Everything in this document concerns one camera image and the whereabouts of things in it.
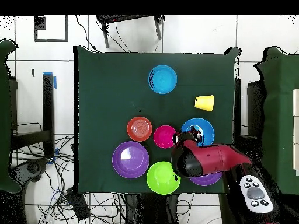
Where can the green plastic bowl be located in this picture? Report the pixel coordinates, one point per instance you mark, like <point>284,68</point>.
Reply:
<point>161,179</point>

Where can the yellow plastic cup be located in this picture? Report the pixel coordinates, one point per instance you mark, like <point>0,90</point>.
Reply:
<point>205,102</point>

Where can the pink plastic bowl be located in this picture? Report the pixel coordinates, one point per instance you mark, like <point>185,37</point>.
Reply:
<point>163,137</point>

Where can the small blue plastic bowl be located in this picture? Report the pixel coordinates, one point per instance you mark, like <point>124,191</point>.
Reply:
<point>163,79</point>

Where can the blue tape piece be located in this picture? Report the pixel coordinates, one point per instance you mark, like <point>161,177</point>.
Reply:
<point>56,151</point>
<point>55,82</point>

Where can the purple plastic bowl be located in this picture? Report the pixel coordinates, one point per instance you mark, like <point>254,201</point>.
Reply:
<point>205,179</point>
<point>130,161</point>

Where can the black cabinet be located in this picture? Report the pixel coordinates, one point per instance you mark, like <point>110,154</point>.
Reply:
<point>255,105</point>

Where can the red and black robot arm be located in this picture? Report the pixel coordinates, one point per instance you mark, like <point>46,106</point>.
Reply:
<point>210,158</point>

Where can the large blue plastic bowl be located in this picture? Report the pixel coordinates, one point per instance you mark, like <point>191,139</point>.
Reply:
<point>208,133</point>

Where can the green covered side table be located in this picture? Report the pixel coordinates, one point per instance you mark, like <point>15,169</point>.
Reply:
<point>280,105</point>
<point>4,116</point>

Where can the dark green table cloth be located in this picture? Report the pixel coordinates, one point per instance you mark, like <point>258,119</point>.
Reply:
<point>105,93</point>

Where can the grey office chair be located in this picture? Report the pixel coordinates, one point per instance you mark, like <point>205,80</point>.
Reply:
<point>32,168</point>

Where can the black bench frame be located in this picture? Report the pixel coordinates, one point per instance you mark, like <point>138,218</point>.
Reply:
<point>48,105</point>

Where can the black square frame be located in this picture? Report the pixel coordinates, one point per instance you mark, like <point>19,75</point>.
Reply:
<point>40,22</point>

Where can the orange plastic bowl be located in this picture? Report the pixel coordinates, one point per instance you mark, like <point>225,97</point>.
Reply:
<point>139,129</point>

